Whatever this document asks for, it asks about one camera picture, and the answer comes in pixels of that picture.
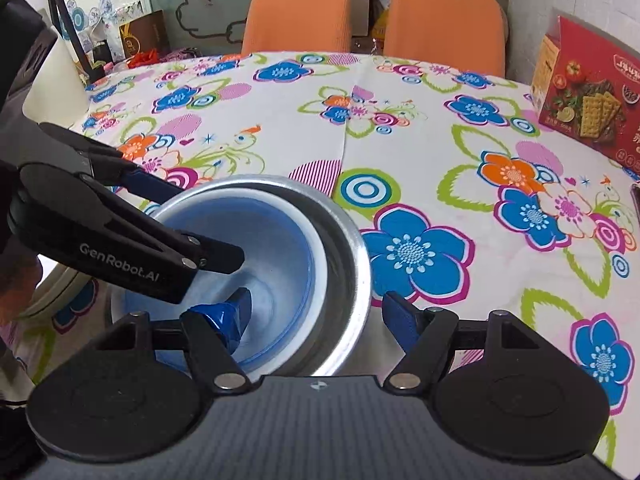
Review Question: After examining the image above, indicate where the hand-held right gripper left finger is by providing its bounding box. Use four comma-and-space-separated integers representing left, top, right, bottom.
92, 287, 253, 394

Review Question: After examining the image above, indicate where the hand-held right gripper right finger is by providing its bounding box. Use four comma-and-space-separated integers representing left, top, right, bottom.
381, 291, 546, 395

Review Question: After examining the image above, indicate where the blue plastic bowl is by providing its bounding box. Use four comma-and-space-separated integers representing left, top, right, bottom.
125, 200, 317, 366

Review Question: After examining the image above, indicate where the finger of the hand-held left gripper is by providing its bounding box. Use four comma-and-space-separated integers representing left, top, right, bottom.
54, 174, 247, 306
39, 122, 187, 203

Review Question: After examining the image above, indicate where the orange chair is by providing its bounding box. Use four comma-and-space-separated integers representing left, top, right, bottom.
382, 0, 507, 78
241, 0, 352, 56

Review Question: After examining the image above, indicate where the black cable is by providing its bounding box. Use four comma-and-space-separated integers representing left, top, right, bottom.
44, 0, 91, 83

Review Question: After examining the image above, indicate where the stainless steel bowl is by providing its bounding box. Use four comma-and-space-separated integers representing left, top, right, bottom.
107, 175, 373, 378

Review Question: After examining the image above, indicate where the cream thermos jug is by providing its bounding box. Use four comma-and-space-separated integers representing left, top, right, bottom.
22, 35, 93, 126

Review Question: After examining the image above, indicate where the gold-rimmed deep plate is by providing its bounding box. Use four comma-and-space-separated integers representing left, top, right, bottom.
20, 260, 101, 321

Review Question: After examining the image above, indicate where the white ceramic bowl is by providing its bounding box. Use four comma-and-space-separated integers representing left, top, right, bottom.
125, 187, 331, 376

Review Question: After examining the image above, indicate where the floral tablecloth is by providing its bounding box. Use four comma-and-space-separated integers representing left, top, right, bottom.
0, 50, 640, 471

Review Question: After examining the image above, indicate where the red cracker box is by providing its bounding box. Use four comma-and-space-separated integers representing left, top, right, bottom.
530, 7, 640, 171

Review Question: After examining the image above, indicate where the brown gift box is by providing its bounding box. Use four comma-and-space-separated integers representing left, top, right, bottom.
119, 10, 171, 58

